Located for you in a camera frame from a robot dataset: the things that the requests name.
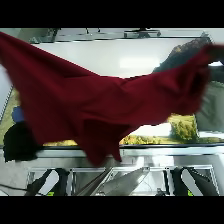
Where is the dark red shirt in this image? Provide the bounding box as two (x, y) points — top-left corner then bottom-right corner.
(0, 31), (224, 168)

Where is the blue garment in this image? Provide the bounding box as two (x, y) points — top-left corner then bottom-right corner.
(11, 105), (25, 124)

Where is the black garment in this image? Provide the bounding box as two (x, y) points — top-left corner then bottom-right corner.
(2, 120), (44, 163)

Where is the silver frame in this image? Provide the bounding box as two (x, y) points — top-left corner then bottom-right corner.
(0, 146), (224, 197)

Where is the black cable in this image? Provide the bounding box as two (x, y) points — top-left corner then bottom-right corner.
(0, 183), (44, 196)

